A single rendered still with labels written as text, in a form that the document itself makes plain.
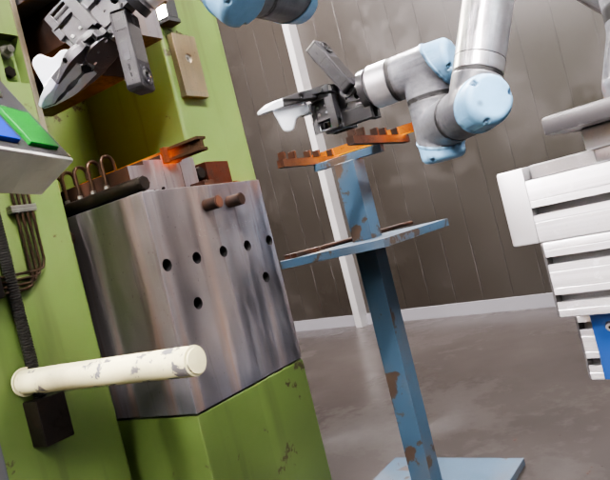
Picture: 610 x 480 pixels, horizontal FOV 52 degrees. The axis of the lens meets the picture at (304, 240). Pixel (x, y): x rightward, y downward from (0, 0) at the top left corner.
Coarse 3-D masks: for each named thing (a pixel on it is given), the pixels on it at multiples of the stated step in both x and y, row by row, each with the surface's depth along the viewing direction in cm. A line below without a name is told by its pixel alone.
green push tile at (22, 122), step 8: (0, 112) 89; (8, 112) 90; (16, 112) 93; (24, 112) 95; (8, 120) 89; (16, 120) 90; (24, 120) 93; (32, 120) 96; (16, 128) 89; (24, 128) 90; (32, 128) 93; (40, 128) 96; (24, 136) 89; (32, 136) 90; (40, 136) 93; (48, 136) 95; (32, 144) 90; (40, 144) 91; (48, 144) 93; (56, 144) 96
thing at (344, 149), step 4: (408, 124) 168; (400, 128) 169; (404, 128) 169; (408, 128) 168; (412, 128) 168; (388, 132) 171; (400, 132) 170; (404, 132) 169; (408, 132) 170; (344, 144) 179; (336, 148) 180; (340, 148) 180; (344, 148) 179; (348, 148) 178; (352, 148) 178; (356, 148) 177; (360, 148) 178; (324, 152) 183; (336, 152) 181; (340, 152) 180; (344, 152) 180; (312, 156) 185
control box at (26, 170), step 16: (0, 96) 94; (0, 144) 82; (16, 144) 86; (0, 160) 83; (16, 160) 86; (32, 160) 89; (48, 160) 93; (64, 160) 97; (0, 176) 86; (16, 176) 90; (32, 176) 93; (48, 176) 97; (0, 192) 90; (16, 192) 93; (32, 192) 97
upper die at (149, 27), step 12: (36, 12) 136; (48, 12) 134; (156, 12) 144; (24, 24) 139; (36, 24) 137; (48, 24) 135; (144, 24) 140; (156, 24) 143; (24, 36) 140; (36, 36) 137; (48, 36) 135; (144, 36) 140; (156, 36) 143; (36, 48) 138; (48, 48) 136; (60, 48) 135
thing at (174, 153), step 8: (200, 136) 132; (176, 144) 135; (184, 144) 134; (192, 144) 134; (200, 144) 132; (160, 152) 138; (168, 152) 137; (176, 152) 136; (184, 152) 134; (192, 152) 133; (168, 160) 136; (176, 160) 138; (80, 184) 153
